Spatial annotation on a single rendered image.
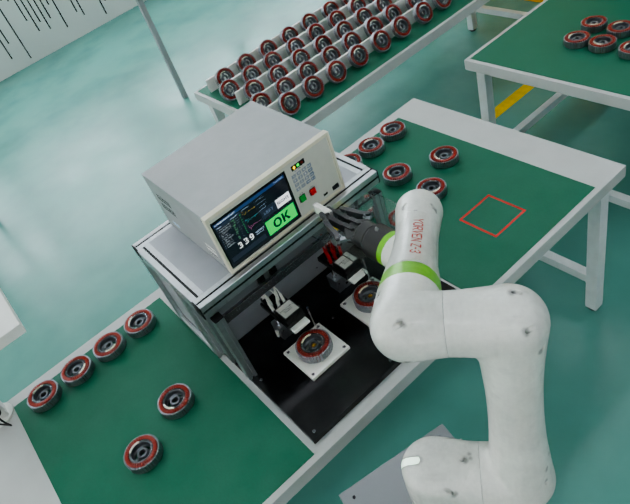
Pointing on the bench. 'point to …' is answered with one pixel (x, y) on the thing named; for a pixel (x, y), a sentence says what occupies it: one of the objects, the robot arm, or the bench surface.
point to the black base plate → (327, 306)
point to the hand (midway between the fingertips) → (323, 211)
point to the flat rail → (272, 281)
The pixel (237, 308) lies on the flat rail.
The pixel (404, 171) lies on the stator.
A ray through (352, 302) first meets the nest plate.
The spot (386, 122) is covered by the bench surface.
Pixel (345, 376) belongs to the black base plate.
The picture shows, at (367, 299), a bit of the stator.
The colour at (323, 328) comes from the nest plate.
